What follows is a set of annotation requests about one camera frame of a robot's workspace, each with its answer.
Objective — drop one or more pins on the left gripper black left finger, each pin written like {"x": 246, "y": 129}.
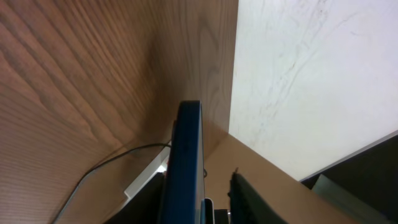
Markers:
{"x": 144, "y": 207}

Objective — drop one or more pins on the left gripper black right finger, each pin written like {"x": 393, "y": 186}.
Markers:
{"x": 247, "y": 206}

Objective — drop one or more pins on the blue Galaxy smartphone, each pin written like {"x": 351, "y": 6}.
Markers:
{"x": 183, "y": 197}

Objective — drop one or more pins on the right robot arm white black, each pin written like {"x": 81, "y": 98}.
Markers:
{"x": 370, "y": 174}

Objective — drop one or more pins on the white power strip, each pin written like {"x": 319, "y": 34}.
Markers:
{"x": 157, "y": 165}

